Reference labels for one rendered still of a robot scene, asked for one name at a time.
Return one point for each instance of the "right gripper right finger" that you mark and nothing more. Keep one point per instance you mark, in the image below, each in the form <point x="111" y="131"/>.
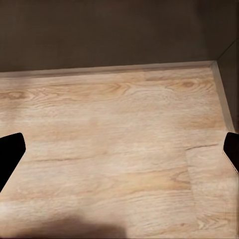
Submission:
<point x="231" y="148"/>

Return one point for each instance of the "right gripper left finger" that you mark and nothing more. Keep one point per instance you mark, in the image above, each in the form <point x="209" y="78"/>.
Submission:
<point x="12" y="149"/>

